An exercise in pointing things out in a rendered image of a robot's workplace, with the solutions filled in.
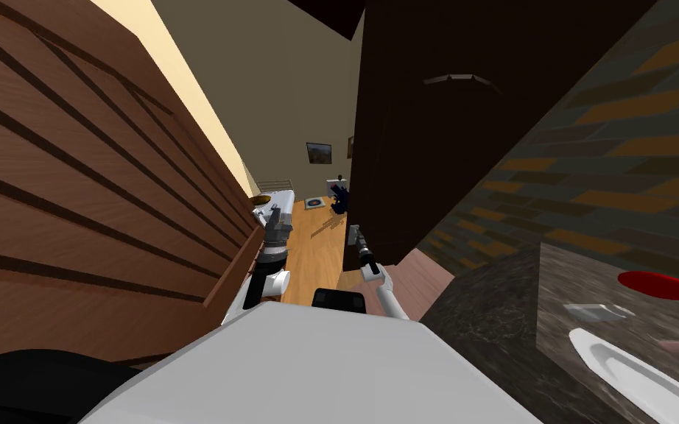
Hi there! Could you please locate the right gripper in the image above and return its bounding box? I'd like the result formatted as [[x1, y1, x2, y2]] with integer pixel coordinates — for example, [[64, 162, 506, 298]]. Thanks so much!
[[348, 225, 375, 267]]

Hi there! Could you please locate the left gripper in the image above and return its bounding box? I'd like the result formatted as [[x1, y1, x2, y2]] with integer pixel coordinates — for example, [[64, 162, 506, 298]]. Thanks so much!
[[263, 205, 292, 249]]

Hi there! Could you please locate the dark brown cupboard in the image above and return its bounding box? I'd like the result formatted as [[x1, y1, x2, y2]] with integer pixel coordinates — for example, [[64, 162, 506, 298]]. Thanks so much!
[[342, 0, 660, 273]]

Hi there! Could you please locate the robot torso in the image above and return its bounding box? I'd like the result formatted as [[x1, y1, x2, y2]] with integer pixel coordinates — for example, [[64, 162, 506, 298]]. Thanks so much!
[[77, 288, 544, 424]]

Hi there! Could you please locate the brown slatted wooden cupboard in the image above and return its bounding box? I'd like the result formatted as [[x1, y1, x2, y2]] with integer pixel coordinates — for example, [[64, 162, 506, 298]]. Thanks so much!
[[0, 0, 267, 367]]

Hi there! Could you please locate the small grey flat object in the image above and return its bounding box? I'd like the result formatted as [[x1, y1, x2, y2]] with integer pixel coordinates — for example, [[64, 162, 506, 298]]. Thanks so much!
[[563, 303, 636, 324]]

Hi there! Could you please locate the red plate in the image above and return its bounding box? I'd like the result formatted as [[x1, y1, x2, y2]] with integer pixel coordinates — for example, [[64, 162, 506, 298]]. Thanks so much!
[[616, 270, 679, 302]]

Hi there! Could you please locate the dark framed wall picture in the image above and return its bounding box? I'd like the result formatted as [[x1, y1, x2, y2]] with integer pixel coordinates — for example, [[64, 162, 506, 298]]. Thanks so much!
[[306, 141, 334, 166]]

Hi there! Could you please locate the grey cupboard handle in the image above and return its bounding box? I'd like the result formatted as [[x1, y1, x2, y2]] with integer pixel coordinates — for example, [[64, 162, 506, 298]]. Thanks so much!
[[423, 73, 503, 96]]

